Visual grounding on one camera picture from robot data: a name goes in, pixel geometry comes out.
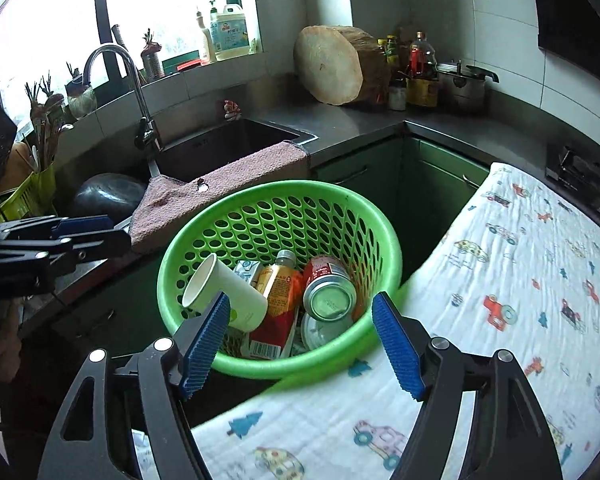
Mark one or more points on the green plastic basket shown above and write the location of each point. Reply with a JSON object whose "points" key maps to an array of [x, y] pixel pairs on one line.
{"points": [[275, 189]]}

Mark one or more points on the pink towel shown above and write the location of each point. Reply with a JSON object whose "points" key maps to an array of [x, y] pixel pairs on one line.
{"points": [[230, 175]]}

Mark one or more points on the steel kitchen sink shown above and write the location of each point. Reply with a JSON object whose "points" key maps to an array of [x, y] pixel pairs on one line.
{"points": [[230, 145]]}

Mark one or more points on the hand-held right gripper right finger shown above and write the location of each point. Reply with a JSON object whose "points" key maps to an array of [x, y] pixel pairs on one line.
{"points": [[397, 345]]}

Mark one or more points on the small glass jar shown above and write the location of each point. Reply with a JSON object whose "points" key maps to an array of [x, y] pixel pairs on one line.
{"points": [[397, 99]]}

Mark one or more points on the red soda can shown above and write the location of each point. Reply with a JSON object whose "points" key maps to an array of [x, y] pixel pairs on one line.
{"points": [[330, 300]]}

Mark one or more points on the steel pressure cooker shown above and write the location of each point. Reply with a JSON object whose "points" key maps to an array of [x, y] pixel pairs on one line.
{"points": [[460, 92]]}

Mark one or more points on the white pump bottle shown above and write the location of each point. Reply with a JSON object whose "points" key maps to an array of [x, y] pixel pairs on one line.
{"points": [[205, 45]]}

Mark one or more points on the black gas stove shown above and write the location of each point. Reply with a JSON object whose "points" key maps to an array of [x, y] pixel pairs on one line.
{"points": [[580, 175]]}

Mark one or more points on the tin can with plant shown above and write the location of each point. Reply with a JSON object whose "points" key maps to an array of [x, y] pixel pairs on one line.
{"points": [[152, 62]]}

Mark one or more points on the steel kitchen faucet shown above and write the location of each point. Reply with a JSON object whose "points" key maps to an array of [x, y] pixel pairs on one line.
{"points": [[145, 132]]}

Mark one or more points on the white pot with plant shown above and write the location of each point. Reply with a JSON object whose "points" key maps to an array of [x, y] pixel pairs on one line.
{"points": [[82, 102]]}

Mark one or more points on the round wooden chopping block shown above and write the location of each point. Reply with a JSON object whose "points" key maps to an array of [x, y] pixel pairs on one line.
{"points": [[330, 65]]}

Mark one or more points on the black wok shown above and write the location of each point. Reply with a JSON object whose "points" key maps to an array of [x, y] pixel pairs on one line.
{"points": [[107, 197]]}

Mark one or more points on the orange label drink bottle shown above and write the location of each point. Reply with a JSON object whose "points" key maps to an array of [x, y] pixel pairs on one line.
{"points": [[277, 285]]}

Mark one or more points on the white printed cloth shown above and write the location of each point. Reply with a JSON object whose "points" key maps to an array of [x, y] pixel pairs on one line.
{"points": [[555, 285]]}

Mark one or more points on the green kitchen cabinet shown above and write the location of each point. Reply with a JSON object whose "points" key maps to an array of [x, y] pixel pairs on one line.
{"points": [[430, 195]]}

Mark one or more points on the white paper cup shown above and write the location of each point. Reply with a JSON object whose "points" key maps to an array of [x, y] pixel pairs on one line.
{"points": [[220, 280]]}

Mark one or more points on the red white scrubber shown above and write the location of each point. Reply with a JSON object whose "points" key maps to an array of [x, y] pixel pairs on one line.
{"points": [[232, 110]]}

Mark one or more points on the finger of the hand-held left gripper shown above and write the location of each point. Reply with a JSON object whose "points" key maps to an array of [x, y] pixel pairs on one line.
{"points": [[55, 255], [80, 225]]}

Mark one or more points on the green utensil holder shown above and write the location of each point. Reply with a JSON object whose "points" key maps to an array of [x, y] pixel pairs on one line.
{"points": [[30, 195]]}

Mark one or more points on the black range hood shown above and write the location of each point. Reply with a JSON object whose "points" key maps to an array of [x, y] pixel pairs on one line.
{"points": [[580, 10]]}

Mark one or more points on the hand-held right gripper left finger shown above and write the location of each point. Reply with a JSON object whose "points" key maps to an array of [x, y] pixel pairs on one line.
{"points": [[205, 345]]}

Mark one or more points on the white blue milk carton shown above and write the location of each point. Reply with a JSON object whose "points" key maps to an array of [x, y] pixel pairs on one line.
{"points": [[247, 272]]}

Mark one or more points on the cooking oil bottle yellow label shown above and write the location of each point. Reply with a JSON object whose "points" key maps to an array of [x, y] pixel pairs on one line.
{"points": [[422, 92]]}

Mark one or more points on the yellow cap sauce bottle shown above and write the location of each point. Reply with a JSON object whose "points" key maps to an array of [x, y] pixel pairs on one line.
{"points": [[389, 52]]}

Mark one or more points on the white detergent jug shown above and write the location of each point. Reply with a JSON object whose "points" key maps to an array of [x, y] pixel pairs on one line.
{"points": [[230, 37]]}

